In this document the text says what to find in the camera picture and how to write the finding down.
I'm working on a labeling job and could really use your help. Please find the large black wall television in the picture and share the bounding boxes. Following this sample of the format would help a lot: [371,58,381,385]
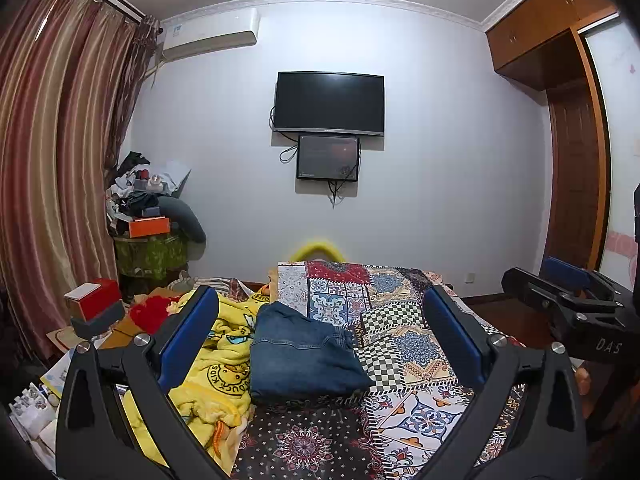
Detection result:
[272,71,386,138]

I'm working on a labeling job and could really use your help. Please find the blue denim jeans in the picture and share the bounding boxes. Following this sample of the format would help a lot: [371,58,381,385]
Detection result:
[248,301,376,403]

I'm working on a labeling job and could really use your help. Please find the red fluffy cloth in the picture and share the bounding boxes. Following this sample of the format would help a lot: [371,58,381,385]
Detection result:
[129,295,184,334]

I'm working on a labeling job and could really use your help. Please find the grey bolster pillow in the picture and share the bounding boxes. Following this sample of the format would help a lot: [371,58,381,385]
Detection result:
[157,195,207,247]

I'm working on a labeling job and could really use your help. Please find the small black wall monitor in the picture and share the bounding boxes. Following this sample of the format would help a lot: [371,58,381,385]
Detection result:
[296,134,361,182]

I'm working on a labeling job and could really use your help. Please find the red box with white lid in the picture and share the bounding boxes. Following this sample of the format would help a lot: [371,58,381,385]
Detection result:
[64,277,123,322]

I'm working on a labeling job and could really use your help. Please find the orange box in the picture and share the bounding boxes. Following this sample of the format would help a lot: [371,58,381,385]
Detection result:
[128,215,171,239]

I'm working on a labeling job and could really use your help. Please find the brown wooden overhead cabinet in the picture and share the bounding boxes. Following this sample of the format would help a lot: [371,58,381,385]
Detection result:
[485,0,621,92]

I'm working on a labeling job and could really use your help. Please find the striped brown curtain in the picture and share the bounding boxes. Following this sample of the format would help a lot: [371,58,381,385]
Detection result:
[0,0,162,361]

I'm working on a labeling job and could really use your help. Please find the striped cloth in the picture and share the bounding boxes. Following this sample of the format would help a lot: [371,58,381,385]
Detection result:
[167,275,262,302]

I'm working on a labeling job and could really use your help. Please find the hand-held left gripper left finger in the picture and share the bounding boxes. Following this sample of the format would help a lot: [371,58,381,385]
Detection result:
[55,284,236,480]

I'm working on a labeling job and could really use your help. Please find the pink wall sticker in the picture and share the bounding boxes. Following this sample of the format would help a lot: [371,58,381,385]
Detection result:
[605,230,639,267]

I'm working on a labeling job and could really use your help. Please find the green patterned cloth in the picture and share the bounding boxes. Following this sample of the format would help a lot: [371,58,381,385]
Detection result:
[114,232,190,281]

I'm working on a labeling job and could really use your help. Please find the pile of clutter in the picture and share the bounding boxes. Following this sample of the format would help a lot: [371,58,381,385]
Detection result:
[105,150,193,222]

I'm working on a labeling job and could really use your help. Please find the brown cardboard sheet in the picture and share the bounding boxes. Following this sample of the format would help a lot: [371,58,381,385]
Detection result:
[47,287,176,352]

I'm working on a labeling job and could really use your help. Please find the yellow cartoon blanket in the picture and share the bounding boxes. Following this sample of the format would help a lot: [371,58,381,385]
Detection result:
[122,280,281,476]

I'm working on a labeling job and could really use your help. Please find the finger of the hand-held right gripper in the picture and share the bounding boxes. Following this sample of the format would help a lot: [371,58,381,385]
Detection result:
[501,267,582,312]
[542,256,617,302]

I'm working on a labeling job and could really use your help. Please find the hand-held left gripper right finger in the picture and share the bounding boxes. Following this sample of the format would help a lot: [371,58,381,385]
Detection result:
[422,285,588,480]

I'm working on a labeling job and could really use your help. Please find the white air conditioner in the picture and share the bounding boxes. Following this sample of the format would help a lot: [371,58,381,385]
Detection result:
[160,7,262,63]

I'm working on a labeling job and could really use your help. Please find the white packets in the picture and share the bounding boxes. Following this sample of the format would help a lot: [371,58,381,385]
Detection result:
[10,350,71,461]

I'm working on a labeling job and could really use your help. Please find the patchwork printed bedspread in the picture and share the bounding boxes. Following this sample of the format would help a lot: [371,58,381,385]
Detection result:
[235,260,531,480]

